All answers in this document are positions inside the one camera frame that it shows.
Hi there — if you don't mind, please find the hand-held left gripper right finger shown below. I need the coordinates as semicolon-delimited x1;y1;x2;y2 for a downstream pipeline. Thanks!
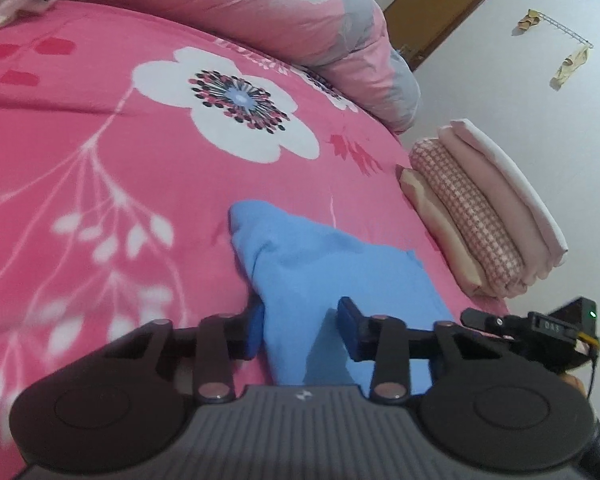
336;297;502;406

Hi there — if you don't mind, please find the folded pale pink cloth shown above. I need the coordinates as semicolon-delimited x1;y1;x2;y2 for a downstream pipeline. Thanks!
436;126;557;282

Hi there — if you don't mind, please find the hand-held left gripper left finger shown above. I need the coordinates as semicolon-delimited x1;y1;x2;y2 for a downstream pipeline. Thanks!
107;304;266;406

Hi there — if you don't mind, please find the person's right hand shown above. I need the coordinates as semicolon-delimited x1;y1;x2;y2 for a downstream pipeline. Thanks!
559;371;594;397

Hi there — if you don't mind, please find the pink floral bed sheet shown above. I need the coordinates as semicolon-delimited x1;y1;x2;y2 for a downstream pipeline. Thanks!
0;0;512;480

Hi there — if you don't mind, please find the folded cream cloth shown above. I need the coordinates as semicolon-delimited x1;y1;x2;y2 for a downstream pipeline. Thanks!
396;166;489;298

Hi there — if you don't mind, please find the folded pink checked cloth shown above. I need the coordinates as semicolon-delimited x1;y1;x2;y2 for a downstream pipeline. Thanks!
409;138;527;297

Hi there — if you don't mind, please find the wall wire rack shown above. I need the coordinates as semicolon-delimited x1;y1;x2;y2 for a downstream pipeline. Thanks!
536;11;594;51

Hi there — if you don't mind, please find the beige hanging cloth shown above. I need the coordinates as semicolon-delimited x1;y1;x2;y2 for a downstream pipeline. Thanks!
518;8;544;31
550;45;591;91

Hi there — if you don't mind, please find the light blue t-shirt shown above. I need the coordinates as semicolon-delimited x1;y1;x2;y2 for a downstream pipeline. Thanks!
228;200;456;396

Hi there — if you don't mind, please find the pink floral duvet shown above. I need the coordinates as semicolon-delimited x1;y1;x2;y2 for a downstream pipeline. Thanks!
61;0;424;134

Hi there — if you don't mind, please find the brown wooden door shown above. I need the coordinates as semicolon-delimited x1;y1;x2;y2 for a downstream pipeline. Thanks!
381;0;517;74

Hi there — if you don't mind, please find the folded white cloth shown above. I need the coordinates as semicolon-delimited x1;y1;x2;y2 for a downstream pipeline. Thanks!
449;118;569;267

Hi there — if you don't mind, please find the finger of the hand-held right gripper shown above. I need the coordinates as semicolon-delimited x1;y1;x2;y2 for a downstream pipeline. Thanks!
460;308;507;334

